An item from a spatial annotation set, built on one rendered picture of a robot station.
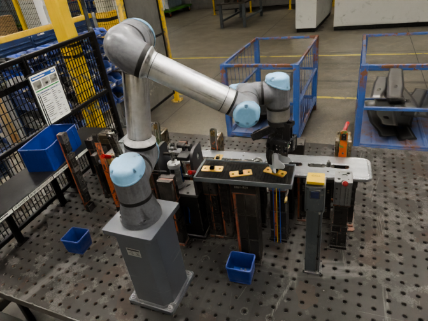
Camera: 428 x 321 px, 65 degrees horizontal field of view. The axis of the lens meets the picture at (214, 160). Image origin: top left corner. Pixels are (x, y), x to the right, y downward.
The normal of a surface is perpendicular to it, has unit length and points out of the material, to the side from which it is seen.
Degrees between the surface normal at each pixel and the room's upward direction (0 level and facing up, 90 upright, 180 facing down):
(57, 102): 90
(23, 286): 0
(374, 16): 90
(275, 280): 0
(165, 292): 90
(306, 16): 90
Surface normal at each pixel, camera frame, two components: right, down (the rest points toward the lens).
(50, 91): 0.95, 0.06
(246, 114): -0.07, 0.52
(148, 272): -0.37, 0.51
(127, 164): -0.13, -0.78
